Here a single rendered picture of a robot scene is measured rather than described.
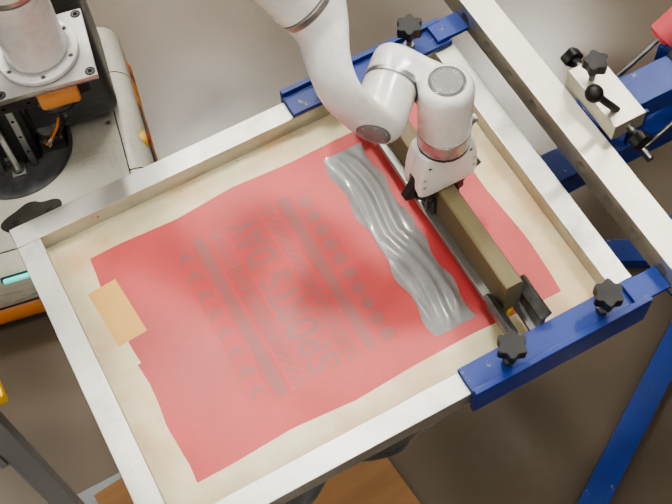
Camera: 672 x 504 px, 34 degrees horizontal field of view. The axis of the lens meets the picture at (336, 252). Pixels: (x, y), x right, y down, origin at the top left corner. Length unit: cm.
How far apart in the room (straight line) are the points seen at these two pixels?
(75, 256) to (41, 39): 34
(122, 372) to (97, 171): 107
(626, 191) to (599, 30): 157
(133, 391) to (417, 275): 46
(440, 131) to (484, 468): 125
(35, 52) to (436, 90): 61
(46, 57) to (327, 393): 65
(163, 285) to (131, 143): 102
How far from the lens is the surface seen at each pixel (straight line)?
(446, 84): 145
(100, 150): 271
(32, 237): 178
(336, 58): 139
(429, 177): 158
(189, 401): 164
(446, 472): 258
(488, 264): 159
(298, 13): 138
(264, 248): 173
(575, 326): 163
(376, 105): 141
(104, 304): 173
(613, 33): 324
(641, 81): 182
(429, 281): 168
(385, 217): 174
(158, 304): 171
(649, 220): 168
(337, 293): 168
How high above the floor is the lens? 247
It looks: 62 degrees down
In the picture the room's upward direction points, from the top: 6 degrees counter-clockwise
